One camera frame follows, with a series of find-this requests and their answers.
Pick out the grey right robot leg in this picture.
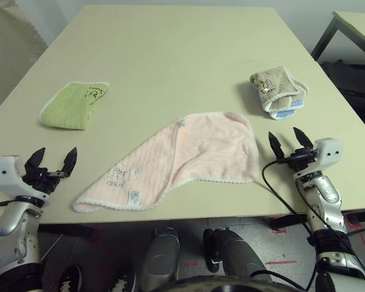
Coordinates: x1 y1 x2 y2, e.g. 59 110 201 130
203 226 273 282

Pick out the red floor tape corner mark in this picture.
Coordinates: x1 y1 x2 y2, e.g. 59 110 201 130
342 212 365 254
270 217 290 234
86 227 106 244

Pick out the beige side table black frame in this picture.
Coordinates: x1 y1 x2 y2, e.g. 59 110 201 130
310 10 365 66

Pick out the black table foot bar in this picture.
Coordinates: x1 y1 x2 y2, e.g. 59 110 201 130
38 224 100 243
270 209 365 232

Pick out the thin white floor cable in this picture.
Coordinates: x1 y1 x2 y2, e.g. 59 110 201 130
41 236 62 262

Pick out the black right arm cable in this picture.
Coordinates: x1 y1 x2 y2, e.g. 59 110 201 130
261 158 365 274

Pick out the blue folded towel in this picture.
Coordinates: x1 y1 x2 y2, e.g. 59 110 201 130
251 86 306 122

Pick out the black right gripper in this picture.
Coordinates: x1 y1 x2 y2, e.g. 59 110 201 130
268 127 319 177

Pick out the beige folded towel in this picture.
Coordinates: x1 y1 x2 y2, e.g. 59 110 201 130
249 66 310 113

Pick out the green folded towel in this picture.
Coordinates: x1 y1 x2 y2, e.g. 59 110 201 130
38 81 111 131

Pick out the red floor tape line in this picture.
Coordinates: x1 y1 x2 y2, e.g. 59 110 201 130
266 259 298 266

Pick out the beige curtain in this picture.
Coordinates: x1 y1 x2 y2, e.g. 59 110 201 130
0 0 48 122

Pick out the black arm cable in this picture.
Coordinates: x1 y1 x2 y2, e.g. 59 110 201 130
261 158 365 274
0 197 28 211

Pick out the pink towel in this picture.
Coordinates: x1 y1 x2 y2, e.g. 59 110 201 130
72 111 260 214

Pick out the dark robot torso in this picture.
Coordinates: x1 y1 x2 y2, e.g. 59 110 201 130
167 273 293 292

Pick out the black shoe white print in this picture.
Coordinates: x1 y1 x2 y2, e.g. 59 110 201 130
109 272 137 292
57 265 83 292

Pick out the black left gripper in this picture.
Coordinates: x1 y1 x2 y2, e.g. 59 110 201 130
23 147 78 201

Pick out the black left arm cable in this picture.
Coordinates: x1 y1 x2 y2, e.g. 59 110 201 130
0 197 28 211

